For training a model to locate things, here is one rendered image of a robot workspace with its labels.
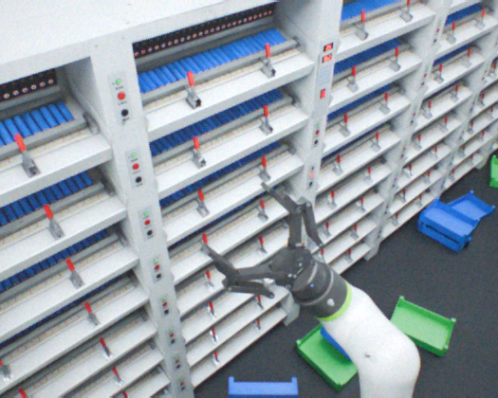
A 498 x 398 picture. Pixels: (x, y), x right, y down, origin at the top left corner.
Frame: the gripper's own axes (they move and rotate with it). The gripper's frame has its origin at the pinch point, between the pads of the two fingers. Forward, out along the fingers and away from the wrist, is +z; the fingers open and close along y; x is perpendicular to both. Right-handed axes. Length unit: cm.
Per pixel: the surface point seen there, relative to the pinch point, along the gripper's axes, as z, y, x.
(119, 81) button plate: 19.5, 2.6, -41.8
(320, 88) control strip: -33, 45, -69
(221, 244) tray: -50, -17, -73
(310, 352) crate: -147, -34, -89
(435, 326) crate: -191, 20, -76
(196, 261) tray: -45, -26, -69
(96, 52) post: 27.3, 3.8, -39.2
